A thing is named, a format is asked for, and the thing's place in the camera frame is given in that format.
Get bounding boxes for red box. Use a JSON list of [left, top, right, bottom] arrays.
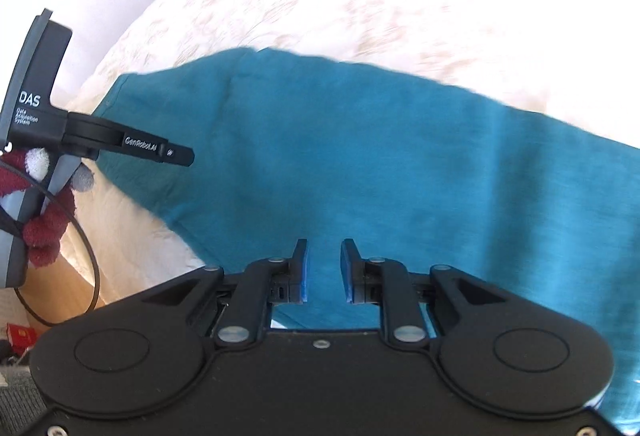
[[6, 322, 40, 353]]

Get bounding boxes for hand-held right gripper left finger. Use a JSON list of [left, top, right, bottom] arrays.
[[141, 238, 311, 351]]

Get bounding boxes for grey cloth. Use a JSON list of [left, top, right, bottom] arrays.
[[0, 362, 50, 419]]

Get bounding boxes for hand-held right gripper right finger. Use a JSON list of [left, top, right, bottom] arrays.
[[340, 238, 507, 351]]

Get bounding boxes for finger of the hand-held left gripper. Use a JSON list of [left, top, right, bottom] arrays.
[[67, 111, 195, 168]]

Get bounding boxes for teal pants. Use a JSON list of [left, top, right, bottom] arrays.
[[93, 47, 640, 434]]

